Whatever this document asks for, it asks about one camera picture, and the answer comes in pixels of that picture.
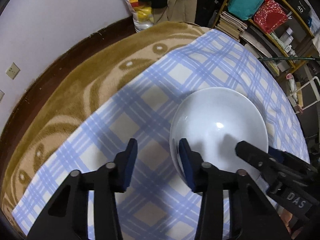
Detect plain white bowl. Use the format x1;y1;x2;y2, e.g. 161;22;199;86
169;87;268;188

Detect blue plaid tablecloth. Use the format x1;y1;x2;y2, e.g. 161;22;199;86
12;30;309;239

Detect brown patterned blanket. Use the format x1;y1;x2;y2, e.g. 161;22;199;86
1;18;208;233

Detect green pole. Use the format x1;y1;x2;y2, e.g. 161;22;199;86
258;57;320;62

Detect stack of books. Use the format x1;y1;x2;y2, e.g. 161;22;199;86
214;11;247;42

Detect red patterned bag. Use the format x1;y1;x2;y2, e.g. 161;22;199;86
253;0;289;34

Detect yellow wooden shelf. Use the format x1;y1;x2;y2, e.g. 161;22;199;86
213;0;317;77

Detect plastic bag yellow items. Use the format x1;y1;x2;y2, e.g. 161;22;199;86
124;0;154;33

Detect beige hanging garment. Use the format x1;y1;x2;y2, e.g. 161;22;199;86
153;0;197;24

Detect white wire rack cart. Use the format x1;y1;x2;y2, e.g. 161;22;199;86
286;76;319;114

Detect white wall socket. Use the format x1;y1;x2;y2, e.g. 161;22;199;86
0;90;5;102
5;62;20;80

